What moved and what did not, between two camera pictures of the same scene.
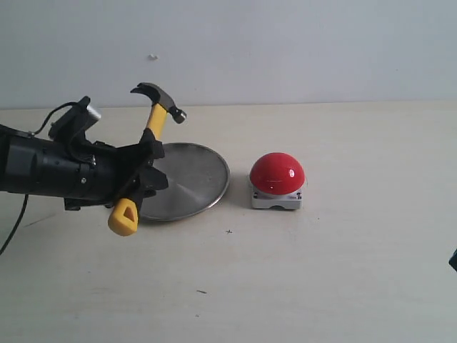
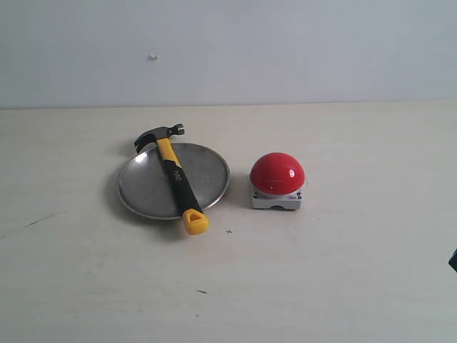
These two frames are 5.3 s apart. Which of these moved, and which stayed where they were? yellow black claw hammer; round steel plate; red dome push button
Moved: yellow black claw hammer
Stayed: red dome push button; round steel plate
